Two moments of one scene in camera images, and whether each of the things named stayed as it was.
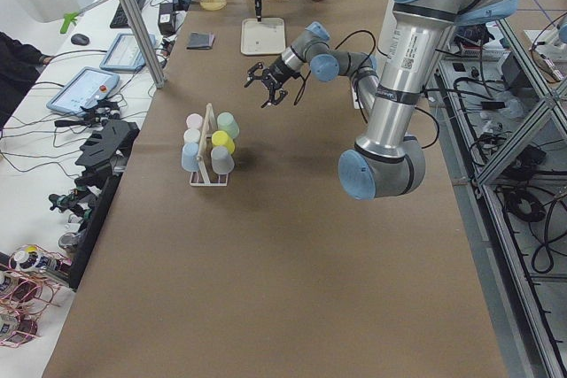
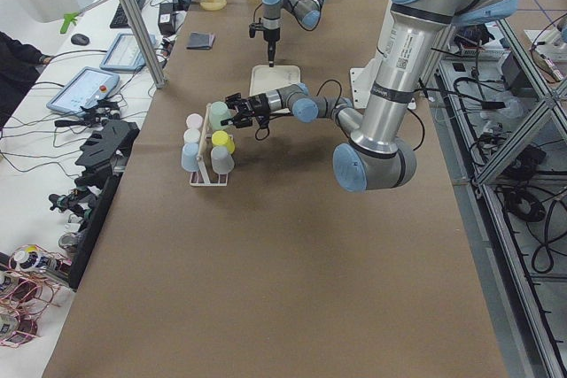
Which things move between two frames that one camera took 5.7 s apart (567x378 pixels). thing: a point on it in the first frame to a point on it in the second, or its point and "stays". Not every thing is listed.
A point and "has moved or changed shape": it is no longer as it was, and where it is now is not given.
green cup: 227,122 has moved or changed shape
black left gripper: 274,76 to 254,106
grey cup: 221,160 stays
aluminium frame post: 144,37 stays
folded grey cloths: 201,41 stays
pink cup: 194,121 stays
